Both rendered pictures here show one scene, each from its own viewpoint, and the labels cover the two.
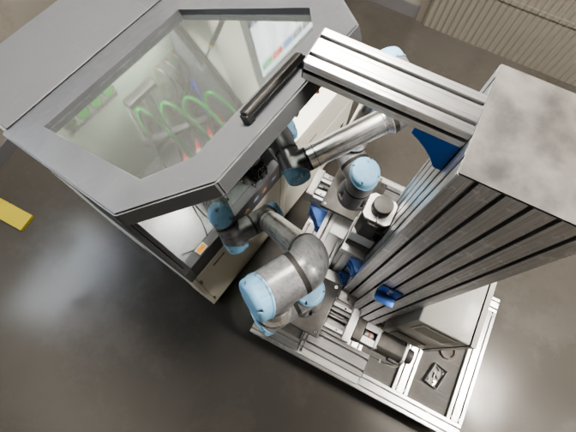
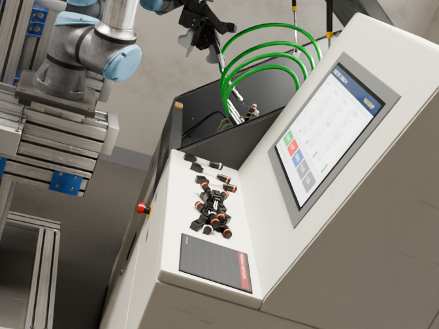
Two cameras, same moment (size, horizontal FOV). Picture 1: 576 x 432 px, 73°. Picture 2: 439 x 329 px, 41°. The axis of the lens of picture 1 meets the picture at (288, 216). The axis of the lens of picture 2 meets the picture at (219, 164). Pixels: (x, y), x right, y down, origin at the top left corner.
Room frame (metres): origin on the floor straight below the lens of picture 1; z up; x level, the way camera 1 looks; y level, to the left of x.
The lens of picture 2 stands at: (2.28, -0.96, 1.58)
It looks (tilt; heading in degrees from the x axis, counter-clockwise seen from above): 19 degrees down; 139
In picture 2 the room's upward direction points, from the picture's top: 22 degrees clockwise
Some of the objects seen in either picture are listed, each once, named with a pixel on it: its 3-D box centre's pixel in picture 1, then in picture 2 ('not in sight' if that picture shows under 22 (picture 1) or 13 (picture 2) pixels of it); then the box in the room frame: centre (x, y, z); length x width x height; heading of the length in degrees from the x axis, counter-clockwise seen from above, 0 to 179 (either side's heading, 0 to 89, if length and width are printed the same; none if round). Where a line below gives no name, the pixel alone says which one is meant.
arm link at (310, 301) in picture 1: (305, 291); (78, 5); (0.24, -0.09, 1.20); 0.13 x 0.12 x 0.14; 128
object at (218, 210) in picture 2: not in sight; (213, 205); (1.28, -0.06, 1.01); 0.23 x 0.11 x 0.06; 149
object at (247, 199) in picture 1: (235, 216); (170, 143); (0.60, 0.24, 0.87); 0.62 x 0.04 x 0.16; 149
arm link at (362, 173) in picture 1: (362, 176); (76, 36); (0.71, -0.27, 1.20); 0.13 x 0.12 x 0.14; 29
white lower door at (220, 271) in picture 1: (244, 244); (130, 237); (0.59, 0.23, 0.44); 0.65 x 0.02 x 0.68; 149
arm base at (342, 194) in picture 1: (357, 189); (63, 74); (0.70, -0.28, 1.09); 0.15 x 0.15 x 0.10
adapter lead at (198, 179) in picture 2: not in sight; (216, 183); (1.13, 0.06, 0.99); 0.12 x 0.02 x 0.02; 68
